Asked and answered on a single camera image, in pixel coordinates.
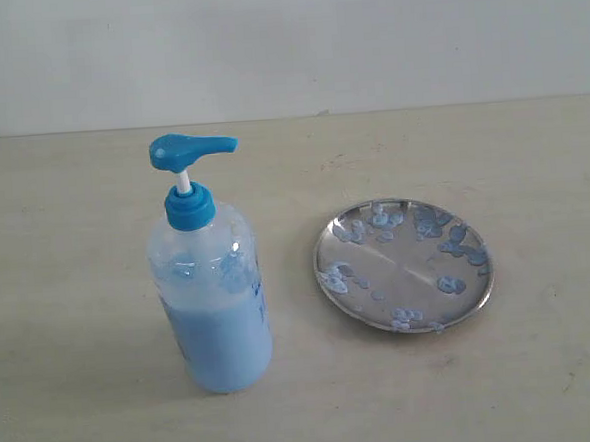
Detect blue pump lotion bottle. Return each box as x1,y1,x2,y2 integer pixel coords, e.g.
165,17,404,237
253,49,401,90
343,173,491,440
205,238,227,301
146,133,273,394

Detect round stainless steel plate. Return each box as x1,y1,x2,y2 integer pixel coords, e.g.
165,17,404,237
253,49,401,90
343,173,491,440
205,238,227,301
313,198,495,334

